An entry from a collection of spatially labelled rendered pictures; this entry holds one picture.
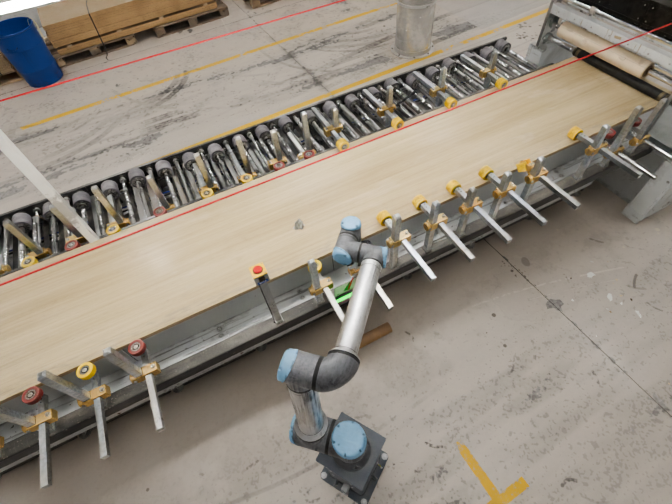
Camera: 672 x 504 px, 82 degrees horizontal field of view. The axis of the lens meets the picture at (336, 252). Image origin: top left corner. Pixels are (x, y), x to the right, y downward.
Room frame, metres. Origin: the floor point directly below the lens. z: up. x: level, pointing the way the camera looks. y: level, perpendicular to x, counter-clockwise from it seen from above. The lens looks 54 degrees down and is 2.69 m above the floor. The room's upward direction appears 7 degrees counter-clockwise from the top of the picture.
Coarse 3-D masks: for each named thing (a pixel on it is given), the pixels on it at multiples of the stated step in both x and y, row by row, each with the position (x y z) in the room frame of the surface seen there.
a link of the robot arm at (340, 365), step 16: (368, 256) 0.92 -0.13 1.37; (384, 256) 0.92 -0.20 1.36; (368, 272) 0.84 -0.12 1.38; (368, 288) 0.76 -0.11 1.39; (352, 304) 0.70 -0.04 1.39; (368, 304) 0.70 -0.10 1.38; (352, 320) 0.62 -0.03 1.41; (352, 336) 0.56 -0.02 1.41; (336, 352) 0.50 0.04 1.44; (352, 352) 0.50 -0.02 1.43; (320, 368) 0.45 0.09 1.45; (336, 368) 0.44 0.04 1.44; (352, 368) 0.44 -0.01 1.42; (320, 384) 0.40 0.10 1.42; (336, 384) 0.40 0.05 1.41
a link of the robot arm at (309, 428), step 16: (288, 352) 0.52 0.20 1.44; (304, 352) 0.52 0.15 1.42; (288, 368) 0.46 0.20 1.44; (304, 368) 0.45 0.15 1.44; (288, 384) 0.43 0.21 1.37; (304, 384) 0.41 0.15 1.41; (304, 400) 0.40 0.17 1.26; (320, 400) 0.44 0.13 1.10; (304, 416) 0.39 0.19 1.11; (320, 416) 0.40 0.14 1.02; (304, 432) 0.37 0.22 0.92; (320, 432) 0.37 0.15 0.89; (320, 448) 0.32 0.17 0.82
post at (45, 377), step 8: (40, 376) 0.65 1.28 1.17; (48, 376) 0.66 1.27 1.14; (56, 376) 0.67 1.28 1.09; (48, 384) 0.64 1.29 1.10; (56, 384) 0.64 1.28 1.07; (64, 384) 0.65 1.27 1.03; (72, 384) 0.67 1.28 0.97; (64, 392) 0.64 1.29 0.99; (72, 392) 0.64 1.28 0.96; (80, 392) 0.65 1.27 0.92; (88, 392) 0.67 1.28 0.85; (80, 400) 0.63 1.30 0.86
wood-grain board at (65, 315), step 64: (448, 128) 2.30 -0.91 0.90; (512, 128) 2.21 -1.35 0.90; (256, 192) 1.87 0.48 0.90; (320, 192) 1.80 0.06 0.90; (384, 192) 1.73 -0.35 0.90; (448, 192) 1.67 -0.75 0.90; (64, 256) 1.51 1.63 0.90; (128, 256) 1.45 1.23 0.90; (192, 256) 1.39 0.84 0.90; (256, 256) 1.34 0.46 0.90; (320, 256) 1.29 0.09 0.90; (0, 320) 1.11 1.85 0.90; (64, 320) 1.06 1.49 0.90; (128, 320) 1.02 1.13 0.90; (0, 384) 0.74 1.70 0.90
